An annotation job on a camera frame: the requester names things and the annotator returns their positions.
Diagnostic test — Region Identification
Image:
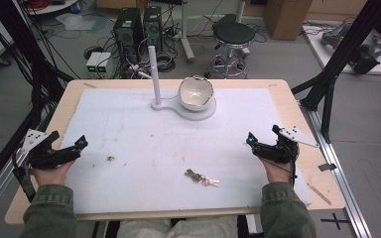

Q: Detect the clear plastic sheet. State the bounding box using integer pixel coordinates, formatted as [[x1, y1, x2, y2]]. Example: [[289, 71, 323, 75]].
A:
[[55, 12, 97, 34]]

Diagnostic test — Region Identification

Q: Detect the black metal frame strut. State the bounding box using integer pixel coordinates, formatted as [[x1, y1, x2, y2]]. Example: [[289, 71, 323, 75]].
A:
[[290, 0, 381, 145], [0, 0, 76, 200]]

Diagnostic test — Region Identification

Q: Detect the person's leg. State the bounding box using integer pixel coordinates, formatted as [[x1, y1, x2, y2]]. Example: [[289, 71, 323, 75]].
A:
[[116, 219, 174, 238], [165, 215, 239, 238]]

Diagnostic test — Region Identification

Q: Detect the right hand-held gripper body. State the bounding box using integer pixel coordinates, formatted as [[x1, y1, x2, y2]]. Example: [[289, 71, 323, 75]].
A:
[[260, 124, 320, 165]]

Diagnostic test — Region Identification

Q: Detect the person's left leg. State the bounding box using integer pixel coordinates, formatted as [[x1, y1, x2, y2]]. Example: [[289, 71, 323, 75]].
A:
[[116, 219, 174, 238]]

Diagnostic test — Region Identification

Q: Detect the white power unit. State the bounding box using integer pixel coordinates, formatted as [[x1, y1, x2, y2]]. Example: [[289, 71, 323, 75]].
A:
[[96, 52, 114, 79], [85, 51, 103, 79]]

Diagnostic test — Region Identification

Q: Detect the brown cardboard box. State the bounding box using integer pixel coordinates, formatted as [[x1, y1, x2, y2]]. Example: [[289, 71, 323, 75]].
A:
[[263, 0, 314, 42]]

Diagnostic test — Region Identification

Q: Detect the person's left hand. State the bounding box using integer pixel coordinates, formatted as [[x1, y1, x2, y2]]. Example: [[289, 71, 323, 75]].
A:
[[32, 159, 77, 187]]

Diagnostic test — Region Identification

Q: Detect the person's right hand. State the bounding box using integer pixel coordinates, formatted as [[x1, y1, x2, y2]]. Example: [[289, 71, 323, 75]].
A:
[[259, 156, 295, 184]]

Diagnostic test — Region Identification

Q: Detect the small black computer tower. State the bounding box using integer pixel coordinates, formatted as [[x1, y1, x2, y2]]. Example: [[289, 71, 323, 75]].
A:
[[142, 5, 164, 53]]

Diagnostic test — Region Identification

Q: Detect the black round stool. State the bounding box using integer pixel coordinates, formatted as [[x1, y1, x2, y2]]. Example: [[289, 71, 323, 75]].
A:
[[205, 21, 257, 80]]

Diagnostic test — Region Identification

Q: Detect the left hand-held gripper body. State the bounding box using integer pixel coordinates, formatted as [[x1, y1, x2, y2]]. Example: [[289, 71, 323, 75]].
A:
[[19, 128, 68, 171]]

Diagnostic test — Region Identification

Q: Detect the coiled black cable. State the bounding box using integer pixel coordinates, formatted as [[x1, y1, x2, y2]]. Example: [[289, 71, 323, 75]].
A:
[[156, 52, 178, 73]]

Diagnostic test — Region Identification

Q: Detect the grey machine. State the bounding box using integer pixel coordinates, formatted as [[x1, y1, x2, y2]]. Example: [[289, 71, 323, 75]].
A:
[[319, 24, 381, 75]]

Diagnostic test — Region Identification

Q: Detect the person's right leg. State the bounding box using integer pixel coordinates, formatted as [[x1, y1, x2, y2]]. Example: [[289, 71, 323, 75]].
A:
[[165, 215, 239, 238]]

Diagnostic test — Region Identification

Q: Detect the white floor platform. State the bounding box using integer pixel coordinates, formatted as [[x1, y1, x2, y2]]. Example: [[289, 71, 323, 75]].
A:
[[302, 21, 381, 77]]

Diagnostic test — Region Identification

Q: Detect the aluminium rail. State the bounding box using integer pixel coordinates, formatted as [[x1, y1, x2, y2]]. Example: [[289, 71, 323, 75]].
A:
[[0, 98, 62, 226], [299, 98, 374, 238]]

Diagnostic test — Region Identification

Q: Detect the round white table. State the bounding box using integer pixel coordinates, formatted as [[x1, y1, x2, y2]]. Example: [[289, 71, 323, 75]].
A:
[[26, 0, 80, 16]]

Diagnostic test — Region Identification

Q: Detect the white ceramic bowl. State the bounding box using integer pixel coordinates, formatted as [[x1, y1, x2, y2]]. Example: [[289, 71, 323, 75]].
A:
[[178, 74, 215, 113]]

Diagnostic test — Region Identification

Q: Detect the white stand with pole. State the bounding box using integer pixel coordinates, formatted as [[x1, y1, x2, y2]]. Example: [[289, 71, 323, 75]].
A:
[[147, 45, 217, 122]]

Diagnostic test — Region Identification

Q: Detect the large black computer tower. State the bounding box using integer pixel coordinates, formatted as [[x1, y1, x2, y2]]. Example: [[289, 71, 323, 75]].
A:
[[112, 6, 145, 64]]

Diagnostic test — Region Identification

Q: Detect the bunch of keys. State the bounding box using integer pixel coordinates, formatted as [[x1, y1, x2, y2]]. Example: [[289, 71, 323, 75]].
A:
[[184, 168, 221, 188]]

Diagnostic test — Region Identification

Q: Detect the white desk leg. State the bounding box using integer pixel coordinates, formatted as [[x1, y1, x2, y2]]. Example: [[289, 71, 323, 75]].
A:
[[180, 0, 196, 64]]

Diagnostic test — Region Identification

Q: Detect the black tape cross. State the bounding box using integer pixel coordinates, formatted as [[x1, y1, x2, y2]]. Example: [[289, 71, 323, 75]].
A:
[[319, 212, 350, 231]]

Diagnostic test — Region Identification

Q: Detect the white foam mat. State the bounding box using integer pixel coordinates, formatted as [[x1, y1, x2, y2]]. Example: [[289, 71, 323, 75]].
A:
[[61, 86, 314, 215]]

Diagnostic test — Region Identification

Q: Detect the black tape piece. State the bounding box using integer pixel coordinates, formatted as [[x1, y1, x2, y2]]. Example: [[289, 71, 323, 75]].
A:
[[317, 162, 338, 173]]

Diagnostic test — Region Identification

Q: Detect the wooden table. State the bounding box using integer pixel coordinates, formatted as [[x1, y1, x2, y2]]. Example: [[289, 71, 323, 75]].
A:
[[4, 77, 347, 226]]

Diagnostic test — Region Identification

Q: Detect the thin wooden stick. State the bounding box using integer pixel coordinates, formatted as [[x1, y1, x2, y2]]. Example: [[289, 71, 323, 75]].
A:
[[306, 181, 332, 206]]

